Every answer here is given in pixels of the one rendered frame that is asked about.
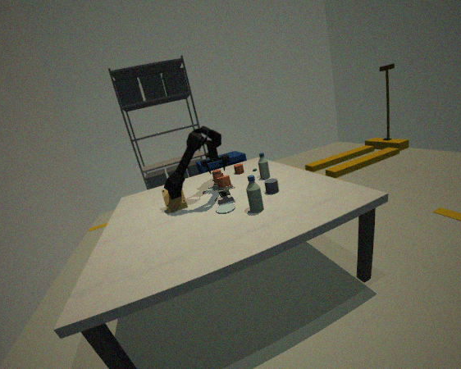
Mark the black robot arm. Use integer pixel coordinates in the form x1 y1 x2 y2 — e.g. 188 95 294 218
164 126 221 200

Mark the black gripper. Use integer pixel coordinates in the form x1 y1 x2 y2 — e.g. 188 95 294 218
200 149 230 174

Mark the dark grey cylinder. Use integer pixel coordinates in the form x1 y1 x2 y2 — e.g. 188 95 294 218
265 179 279 194

